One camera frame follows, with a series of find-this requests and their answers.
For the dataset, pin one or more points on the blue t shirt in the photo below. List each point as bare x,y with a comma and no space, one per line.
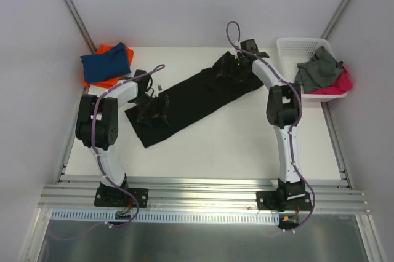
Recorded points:
104,65

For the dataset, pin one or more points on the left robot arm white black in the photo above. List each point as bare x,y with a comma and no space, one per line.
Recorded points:
97,127

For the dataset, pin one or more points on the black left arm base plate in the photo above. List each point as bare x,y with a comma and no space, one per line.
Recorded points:
111,197

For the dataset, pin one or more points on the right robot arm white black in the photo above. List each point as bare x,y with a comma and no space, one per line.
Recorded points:
284,110

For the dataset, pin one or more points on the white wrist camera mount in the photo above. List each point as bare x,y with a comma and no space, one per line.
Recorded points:
157,89
238,53

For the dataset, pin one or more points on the orange t shirt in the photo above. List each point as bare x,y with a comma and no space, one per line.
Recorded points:
107,82

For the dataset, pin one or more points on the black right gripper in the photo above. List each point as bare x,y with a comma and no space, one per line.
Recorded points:
227,67

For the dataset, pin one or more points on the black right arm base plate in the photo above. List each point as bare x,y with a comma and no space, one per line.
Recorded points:
270,200

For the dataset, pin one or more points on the white slotted cable duct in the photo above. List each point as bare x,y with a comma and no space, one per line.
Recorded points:
167,217

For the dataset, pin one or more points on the corner aluminium post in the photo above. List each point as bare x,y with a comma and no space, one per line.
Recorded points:
344,2
78,21

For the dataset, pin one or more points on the right corner aluminium post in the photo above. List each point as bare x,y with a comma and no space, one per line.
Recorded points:
344,2

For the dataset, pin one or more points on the white plastic laundry basket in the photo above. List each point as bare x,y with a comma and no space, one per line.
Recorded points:
292,51

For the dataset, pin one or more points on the grey green t shirt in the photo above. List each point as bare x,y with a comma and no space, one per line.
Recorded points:
321,71

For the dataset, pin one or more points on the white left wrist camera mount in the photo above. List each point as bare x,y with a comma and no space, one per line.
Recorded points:
157,89

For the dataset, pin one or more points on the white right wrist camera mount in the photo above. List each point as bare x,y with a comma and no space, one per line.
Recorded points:
238,53

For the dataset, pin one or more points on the aluminium mounting rail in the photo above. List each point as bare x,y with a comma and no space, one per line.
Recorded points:
203,195

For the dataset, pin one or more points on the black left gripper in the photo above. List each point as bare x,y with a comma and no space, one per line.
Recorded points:
154,110

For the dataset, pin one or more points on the black t shirt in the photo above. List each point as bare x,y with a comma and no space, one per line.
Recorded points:
190,101

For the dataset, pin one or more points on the pink t shirt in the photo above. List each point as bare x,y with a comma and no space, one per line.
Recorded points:
342,85

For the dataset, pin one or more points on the left corner aluminium post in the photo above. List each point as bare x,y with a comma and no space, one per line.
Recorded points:
78,21

